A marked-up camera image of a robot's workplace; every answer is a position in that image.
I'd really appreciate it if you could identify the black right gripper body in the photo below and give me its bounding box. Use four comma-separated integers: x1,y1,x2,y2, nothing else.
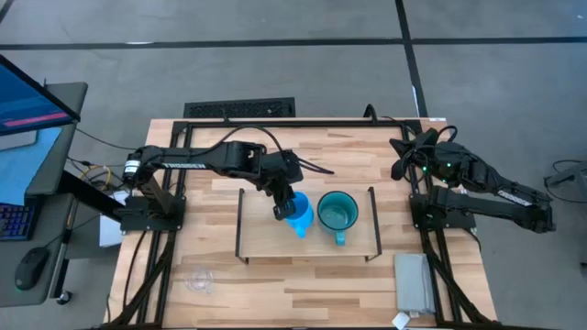
409,139,470,182

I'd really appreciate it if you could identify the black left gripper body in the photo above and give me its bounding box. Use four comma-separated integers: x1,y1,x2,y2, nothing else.
263,175,298,223

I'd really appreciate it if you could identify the large teal mug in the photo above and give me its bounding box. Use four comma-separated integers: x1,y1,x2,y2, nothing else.
316,190,360,248

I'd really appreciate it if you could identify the backlit black keyboard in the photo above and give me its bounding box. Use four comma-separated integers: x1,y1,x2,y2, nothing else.
0,202,37,243

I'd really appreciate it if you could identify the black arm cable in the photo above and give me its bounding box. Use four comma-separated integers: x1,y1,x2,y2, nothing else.
201,124,337,177
397,124,460,184

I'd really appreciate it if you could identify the black computer mouse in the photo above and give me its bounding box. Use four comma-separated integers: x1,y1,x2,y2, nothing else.
14,246,51,292

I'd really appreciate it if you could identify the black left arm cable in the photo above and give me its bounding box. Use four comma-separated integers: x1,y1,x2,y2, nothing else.
201,124,337,177

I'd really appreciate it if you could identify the grey stand with cable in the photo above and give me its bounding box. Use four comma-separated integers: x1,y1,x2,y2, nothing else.
543,159,587,205

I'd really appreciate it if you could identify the grey folded cloth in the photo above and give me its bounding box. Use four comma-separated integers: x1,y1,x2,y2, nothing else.
393,252,437,316

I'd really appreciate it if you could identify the grey computer desk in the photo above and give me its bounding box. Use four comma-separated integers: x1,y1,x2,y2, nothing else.
0,82,90,309

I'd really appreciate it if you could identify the bright blue mug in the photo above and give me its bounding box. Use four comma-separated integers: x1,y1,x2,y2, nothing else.
282,191,316,240

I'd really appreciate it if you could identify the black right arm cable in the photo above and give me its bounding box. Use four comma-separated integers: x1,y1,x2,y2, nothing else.
397,124,460,184

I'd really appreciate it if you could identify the black floor vent grille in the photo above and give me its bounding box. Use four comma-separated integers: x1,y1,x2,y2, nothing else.
183,96,297,119

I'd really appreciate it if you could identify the yellow cable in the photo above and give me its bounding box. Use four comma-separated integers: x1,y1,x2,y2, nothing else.
78,163,115,192

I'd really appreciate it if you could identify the computer monitor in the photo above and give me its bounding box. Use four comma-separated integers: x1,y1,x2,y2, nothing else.
0,54,83,138

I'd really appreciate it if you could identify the small clear glass cup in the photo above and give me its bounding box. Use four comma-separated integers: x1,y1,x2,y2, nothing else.
183,265,216,295

